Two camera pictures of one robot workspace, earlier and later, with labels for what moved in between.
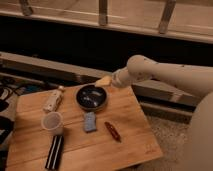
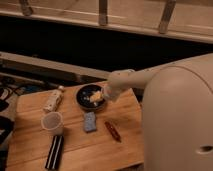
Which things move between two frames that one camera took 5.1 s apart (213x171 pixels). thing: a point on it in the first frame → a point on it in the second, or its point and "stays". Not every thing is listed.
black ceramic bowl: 90,96 stays
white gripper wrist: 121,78 → 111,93
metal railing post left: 27,10 stays
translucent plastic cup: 52,122 stays
